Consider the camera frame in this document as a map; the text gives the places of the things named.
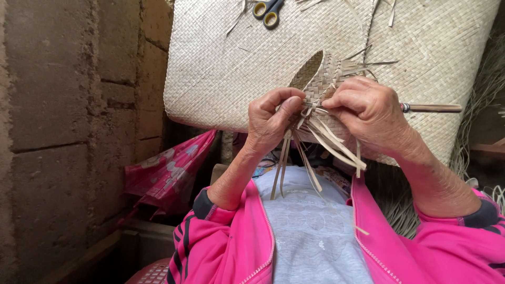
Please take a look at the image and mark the small woven straw pouch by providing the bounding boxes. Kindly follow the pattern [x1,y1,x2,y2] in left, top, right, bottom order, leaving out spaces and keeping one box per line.
[270,49,399,200]

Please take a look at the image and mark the red plastic basket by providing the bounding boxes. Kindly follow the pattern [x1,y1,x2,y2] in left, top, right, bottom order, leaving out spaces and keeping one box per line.
[125,257,173,284]

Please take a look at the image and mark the person's right hand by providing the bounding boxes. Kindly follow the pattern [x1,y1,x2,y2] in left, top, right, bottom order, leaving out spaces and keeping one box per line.
[321,76,412,159]

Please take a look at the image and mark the wooden plank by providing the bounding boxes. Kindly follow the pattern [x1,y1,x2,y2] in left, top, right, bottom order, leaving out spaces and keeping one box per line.
[469,136,505,155]

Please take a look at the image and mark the grey shirt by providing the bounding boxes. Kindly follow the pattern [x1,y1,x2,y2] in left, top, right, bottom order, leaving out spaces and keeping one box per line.
[252,166,374,284]

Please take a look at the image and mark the black yellow scissors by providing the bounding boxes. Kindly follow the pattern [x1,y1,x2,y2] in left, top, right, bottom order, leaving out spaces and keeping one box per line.
[252,0,285,31]

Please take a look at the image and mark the large woven straw mat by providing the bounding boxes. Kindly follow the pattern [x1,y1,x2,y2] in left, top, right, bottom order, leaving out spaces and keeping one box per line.
[163,0,376,133]
[355,0,502,166]

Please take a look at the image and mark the pink zip jacket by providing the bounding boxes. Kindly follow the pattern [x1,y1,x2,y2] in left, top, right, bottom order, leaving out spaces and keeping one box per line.
[166,174,505,284]

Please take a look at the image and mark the person's left hand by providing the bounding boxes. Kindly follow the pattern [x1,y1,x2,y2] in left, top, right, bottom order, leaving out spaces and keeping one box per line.
[246,88,307,157]

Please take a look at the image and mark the wooden handled awl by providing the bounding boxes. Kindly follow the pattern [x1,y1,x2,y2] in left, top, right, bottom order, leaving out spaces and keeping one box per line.
[303,102,462,114]

